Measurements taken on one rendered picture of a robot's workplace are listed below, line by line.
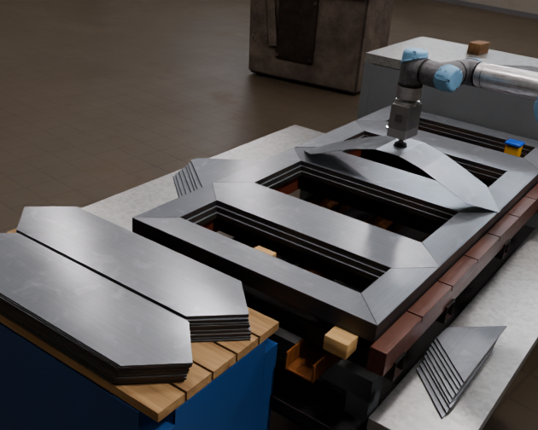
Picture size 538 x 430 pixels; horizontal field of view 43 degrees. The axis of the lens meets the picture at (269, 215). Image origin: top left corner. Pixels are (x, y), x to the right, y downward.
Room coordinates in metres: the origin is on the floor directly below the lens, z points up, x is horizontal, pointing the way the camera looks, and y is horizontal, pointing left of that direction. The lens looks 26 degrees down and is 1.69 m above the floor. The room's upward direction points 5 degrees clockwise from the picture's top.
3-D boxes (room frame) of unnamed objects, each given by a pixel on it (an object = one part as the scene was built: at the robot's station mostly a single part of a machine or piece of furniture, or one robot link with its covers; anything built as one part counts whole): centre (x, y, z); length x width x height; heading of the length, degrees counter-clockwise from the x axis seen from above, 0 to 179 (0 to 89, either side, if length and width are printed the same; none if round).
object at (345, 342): (1.24, -0.18, 0.79); 0.06 x 0.05 x 0.04; 56
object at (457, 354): (1.34, -0.47, 0.70); 0.39 x 0.12 x 0.04; 146
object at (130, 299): (1.36, 0.40, 0.82); 0.80 x 0.40 x 0.06; 56
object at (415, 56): (2.05, -0.40, 1.23); 0.09 x 0.08 x 0.11; 42
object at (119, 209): (2.30, 0.14, 0.73); 1.20 x 0.26 x 0.03; 146
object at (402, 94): (2.06, -0.40, 1.15); 0.08 x 0.08 x 0.05
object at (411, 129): (2.06, -0.39, 1.07); 0.10 x 0.09 x 0.16; 53
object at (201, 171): (2.17, 0.23, 0.77); 0.45 x 0.20 x 0.04; 146
